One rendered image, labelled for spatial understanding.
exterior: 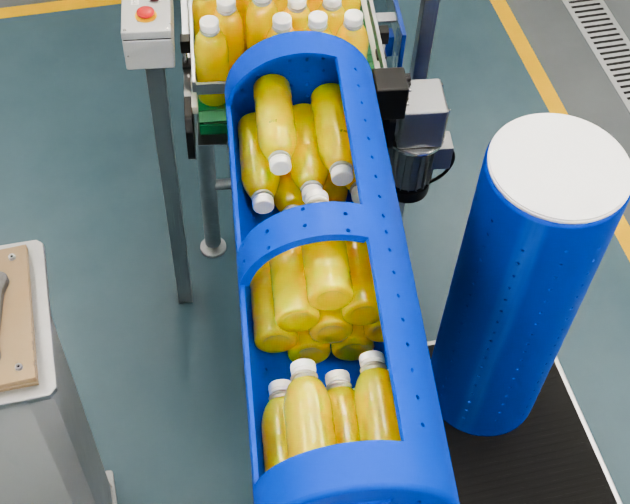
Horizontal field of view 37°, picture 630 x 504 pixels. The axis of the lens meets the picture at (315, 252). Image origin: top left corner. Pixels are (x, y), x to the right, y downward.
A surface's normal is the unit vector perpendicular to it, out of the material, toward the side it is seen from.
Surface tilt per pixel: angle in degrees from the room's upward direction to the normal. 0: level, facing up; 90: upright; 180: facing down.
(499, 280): 90
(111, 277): 0
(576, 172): 0
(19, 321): 4
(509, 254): 90
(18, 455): 90
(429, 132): 90
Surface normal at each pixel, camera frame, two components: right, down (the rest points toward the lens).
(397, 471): 0.34, -0.59
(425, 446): 0.65, -0.50
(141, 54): 0.11, 0.80
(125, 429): 0.04, -0.59
